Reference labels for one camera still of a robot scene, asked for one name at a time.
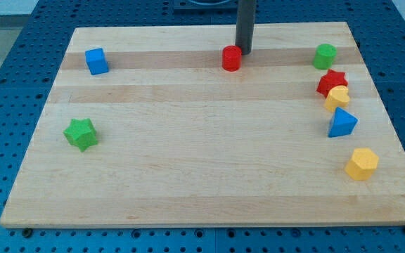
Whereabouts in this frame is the red cylinder block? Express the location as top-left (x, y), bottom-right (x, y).
top-left (222, 45), bottom-right (242, 72)

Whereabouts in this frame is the green star block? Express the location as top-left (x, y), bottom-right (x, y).
top-left (63, 118), bottom-right (98, 152)

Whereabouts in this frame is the red star block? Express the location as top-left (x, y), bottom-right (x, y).
top-left (316, 69), bottom-right (348, 98)

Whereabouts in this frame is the light wooden board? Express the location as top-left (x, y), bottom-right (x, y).
top-left (0, 22), bottom-right (405, 228)

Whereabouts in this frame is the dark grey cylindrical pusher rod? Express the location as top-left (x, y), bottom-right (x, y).
top-left (235, 0), bottom-right (257, 56)

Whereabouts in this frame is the blue cube block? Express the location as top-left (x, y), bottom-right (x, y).
top-left (85, 48), bottom-right (109, 75)

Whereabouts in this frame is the yellow heart block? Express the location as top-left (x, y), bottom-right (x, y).
top-left (324, 86), bottom-right (350, 112)

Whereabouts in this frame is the blue triangle block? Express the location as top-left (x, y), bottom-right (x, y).
top-left (328, 107), bottom-right (358, 138)

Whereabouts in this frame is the green cylinder block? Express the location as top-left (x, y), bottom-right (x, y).
top-left (312, 44), bottom-right (338, 70)

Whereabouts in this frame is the yellow hexagon block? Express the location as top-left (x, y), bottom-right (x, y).
top-left (344, 148), bottom-right (379, 181)

